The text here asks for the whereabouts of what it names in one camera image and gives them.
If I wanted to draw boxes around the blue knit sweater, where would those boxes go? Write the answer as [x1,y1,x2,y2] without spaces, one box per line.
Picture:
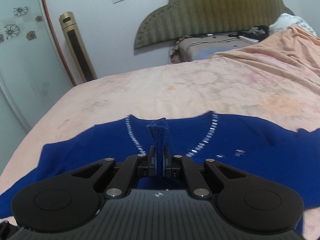
[1,111,319,239]

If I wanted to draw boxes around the olive green padded headboard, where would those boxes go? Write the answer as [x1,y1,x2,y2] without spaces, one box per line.
[134,0,292,49]

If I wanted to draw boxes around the frosted glass sliding door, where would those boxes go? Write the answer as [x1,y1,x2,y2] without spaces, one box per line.
[1,0,72,170]

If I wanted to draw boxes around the white knitted blanket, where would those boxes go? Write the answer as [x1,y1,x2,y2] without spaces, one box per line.
[268,13,317,37]

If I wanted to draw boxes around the black clothes pile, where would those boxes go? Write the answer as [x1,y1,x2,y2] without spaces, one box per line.
[236,25,269,41]

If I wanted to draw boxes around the pink floral bed sheet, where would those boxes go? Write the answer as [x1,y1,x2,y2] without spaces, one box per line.
[1,25,319,239]

